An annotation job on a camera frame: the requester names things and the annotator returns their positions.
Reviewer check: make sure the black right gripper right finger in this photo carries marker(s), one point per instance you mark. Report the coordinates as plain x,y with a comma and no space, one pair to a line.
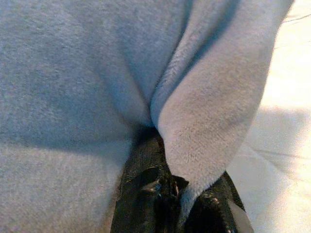
213,213

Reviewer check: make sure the grey plush pillow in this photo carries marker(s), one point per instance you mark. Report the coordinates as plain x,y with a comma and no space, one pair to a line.
73,85

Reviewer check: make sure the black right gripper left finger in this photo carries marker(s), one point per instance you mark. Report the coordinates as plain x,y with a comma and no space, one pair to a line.
145,194

